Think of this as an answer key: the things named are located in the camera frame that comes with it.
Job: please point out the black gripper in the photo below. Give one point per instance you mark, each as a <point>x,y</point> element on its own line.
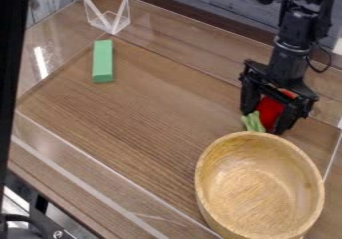
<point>258,83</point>

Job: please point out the black vertical pole foreground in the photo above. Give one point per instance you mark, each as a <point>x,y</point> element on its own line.
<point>12,29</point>

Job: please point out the wooden bowl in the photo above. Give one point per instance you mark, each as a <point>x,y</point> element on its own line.
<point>258,186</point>

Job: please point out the red plush strawberry toy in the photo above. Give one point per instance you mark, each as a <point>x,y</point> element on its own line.
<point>262,119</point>

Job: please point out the clear acrylic tray walls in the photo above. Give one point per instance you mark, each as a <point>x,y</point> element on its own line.
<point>109,149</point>

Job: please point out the green rectangular block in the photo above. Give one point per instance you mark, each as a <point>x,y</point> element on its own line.
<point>101,64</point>

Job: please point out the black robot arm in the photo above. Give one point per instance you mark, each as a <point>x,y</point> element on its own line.
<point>304,22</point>

